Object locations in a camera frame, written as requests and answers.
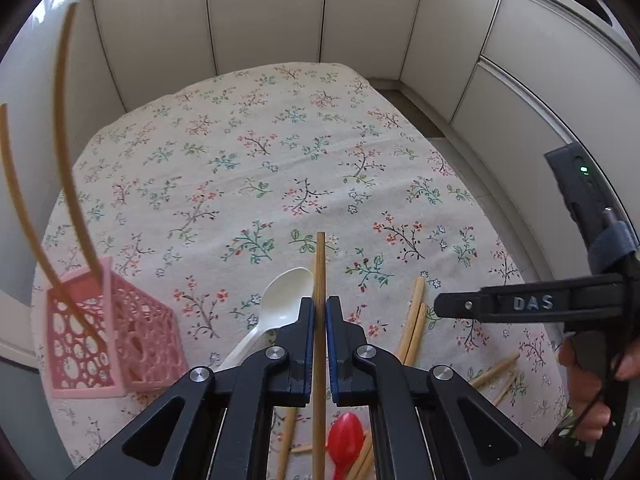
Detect red plastic spoon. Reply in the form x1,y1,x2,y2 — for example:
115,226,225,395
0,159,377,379
326,412,366,480

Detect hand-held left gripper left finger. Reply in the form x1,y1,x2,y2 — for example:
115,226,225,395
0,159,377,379
65,297,317,480

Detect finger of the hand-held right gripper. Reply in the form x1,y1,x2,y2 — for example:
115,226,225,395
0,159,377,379
434,276,628,323

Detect pink perforated plastic basket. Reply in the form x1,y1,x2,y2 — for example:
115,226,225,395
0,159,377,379
46,256,177,400

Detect white plastic spoon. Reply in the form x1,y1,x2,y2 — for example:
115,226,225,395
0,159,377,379
217,267,314,373

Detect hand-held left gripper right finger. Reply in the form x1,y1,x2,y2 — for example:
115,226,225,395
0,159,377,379
326,297,576,480

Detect person's right hand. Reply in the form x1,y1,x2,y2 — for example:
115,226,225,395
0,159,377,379
557,332,640,443

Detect white framed glass door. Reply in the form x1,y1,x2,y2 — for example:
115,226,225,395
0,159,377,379
0,280,48,373

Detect white kitchen base cabinets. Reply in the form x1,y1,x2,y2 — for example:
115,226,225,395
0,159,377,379
90,0,631,241

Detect floral tablecloth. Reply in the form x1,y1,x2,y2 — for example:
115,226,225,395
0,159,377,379
30,62,571,480

